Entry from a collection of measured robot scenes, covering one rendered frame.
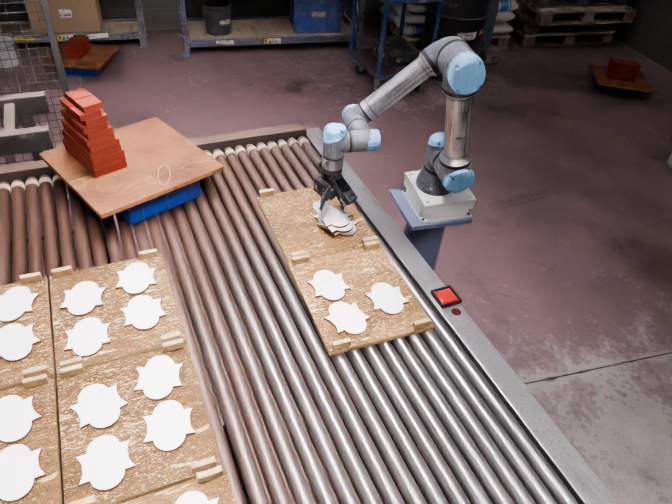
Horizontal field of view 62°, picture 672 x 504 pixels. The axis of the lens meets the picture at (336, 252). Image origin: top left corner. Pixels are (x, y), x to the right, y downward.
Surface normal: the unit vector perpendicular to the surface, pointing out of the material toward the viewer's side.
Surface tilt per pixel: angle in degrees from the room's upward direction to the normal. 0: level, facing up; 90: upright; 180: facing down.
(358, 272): 0
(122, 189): 0
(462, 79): 87
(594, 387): 0
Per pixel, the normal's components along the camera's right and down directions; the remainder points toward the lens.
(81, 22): 0.27, 0.64
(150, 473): 0.07, -0.76
